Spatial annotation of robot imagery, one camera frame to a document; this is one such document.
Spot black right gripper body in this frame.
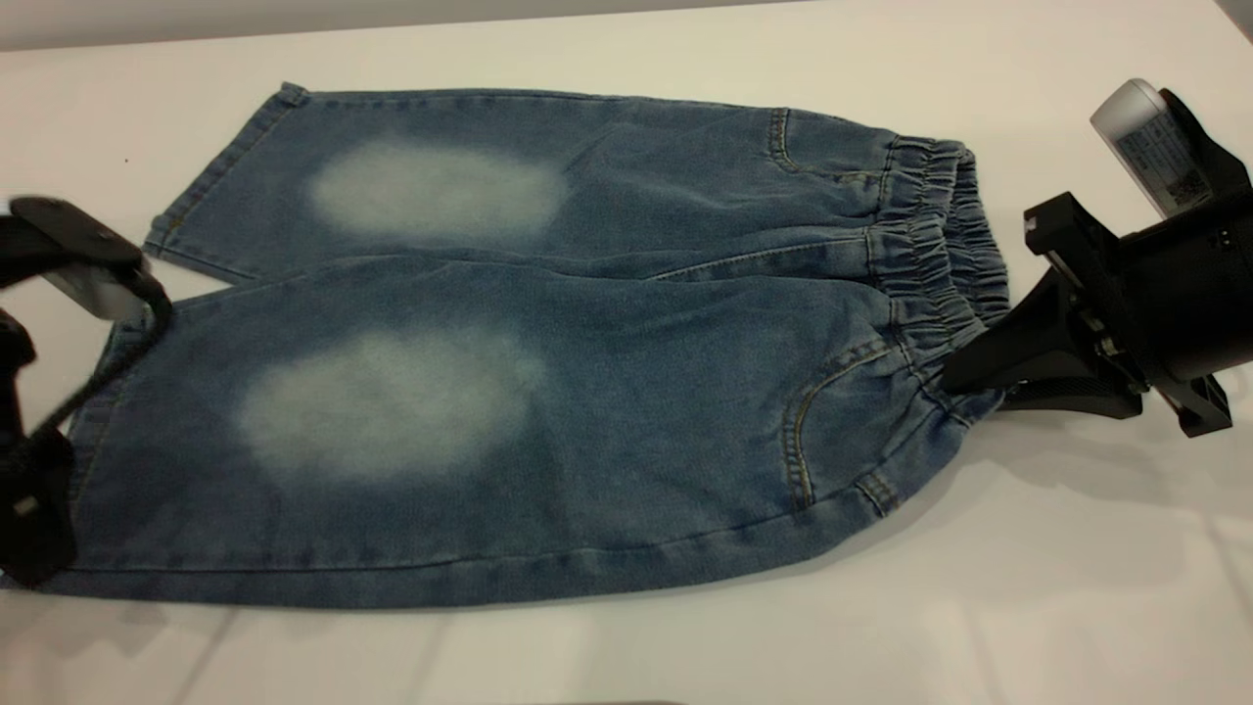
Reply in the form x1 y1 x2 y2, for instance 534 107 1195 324
1023 186 1253 438

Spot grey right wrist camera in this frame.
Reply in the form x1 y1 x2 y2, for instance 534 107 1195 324
1090 78 1215 219

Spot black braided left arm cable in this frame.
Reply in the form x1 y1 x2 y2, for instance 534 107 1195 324
24 279 175 437

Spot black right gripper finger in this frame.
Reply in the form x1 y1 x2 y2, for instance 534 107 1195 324
998 379 1142 421
945 269 1113 394

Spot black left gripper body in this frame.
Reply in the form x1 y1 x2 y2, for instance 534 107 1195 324
0 311 79 590

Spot blue denim jeans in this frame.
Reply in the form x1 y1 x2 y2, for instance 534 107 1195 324
5 81 1014 610

